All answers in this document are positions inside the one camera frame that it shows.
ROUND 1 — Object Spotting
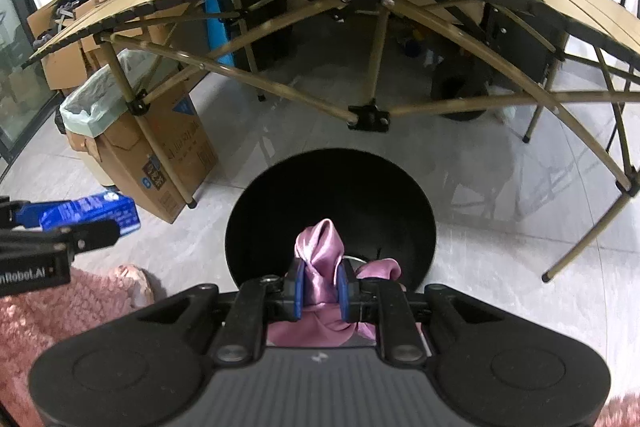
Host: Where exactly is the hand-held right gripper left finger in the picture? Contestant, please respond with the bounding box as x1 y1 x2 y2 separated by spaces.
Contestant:
135 258 306 367

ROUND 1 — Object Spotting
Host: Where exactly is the blue plastic box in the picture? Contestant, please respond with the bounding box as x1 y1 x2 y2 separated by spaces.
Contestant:
205 0 238 68

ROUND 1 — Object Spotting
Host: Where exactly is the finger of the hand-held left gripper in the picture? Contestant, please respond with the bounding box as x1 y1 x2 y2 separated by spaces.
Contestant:
52 219 122 258
0 196 46 229

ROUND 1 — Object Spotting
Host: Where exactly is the black round bin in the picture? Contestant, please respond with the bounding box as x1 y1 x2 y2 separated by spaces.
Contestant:
225 148 437 295

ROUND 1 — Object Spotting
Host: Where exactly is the pale green bin bag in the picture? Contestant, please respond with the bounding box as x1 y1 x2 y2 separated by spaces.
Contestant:
59 49 173 138

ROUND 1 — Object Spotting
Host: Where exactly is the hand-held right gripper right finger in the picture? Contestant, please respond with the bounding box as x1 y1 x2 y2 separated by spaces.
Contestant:
336 258 506 367

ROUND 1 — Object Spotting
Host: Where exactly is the cardboard box with printed labels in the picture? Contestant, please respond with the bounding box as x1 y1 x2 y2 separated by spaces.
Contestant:
67 57 218 225

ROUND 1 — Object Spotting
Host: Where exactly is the pink satin cloth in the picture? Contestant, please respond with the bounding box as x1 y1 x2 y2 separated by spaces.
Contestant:
267 218 403 348

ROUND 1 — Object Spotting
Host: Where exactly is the plain cardboard box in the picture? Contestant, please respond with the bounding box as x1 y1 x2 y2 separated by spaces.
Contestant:
27 0 121 95

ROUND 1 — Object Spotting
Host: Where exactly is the pink fluffy rug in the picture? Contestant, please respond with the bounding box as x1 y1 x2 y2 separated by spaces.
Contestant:
0 263 640 427

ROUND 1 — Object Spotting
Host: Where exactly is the glass door with dark frame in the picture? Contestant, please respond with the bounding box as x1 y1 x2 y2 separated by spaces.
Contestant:
0 0 66 180

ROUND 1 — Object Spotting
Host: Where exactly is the blue and white carton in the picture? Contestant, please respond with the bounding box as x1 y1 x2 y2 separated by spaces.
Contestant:
39 191 142 238

